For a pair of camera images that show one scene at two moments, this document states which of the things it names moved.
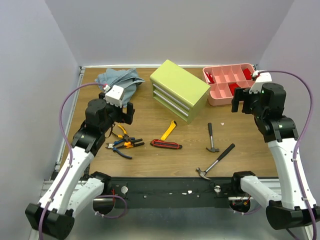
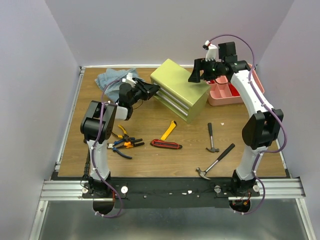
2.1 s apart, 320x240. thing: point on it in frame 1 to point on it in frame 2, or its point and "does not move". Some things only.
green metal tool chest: (179, 90) does not move
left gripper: (124, 117) to (148, 90)
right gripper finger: (238, 96) to (195, 76)
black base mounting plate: (171, 192) does not move
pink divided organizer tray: (223, 80) does not move
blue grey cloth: (127, 79) does not move
